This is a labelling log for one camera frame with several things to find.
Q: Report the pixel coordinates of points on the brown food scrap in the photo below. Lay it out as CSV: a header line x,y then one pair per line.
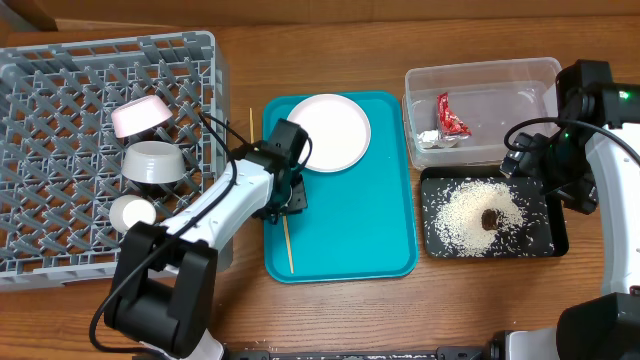
x,y
492,219

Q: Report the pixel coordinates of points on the black tray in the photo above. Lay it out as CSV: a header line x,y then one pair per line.
x,y
550,240

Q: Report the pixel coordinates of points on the clear plastic bin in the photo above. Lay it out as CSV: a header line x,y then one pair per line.
x,y
489,97

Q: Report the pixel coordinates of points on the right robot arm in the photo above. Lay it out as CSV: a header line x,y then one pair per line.
x,y
590,163

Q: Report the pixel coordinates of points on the red snack wrapper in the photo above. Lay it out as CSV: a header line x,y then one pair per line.
x,y
449,123

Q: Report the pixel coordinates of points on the large white plate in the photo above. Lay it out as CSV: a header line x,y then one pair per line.
x,y
338,128

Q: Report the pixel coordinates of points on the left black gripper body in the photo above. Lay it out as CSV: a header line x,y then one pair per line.
x,y
292,198

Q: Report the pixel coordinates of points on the grey plastic dish rack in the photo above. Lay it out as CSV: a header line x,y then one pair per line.
x,y
61,159

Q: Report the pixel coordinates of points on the pile of rice grains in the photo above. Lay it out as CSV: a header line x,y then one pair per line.
x,y
470,215

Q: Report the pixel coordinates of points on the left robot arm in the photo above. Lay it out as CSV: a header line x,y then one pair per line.
x,y
162,290

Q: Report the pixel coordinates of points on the wooden chopstick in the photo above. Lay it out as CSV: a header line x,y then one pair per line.
x,y
251,125
288,244

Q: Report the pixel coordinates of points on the small pink bowl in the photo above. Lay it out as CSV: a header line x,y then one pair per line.
x,y
139,115

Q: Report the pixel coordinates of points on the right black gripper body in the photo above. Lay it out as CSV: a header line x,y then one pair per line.
x,y
563,165

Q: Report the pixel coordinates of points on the white cup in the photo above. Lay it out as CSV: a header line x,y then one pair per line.
x,y
127,210

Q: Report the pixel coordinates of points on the grey bowl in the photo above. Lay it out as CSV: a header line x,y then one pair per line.
x,y
153,162

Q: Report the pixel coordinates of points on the teal serving tray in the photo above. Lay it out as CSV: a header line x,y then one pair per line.
x,y
360,222

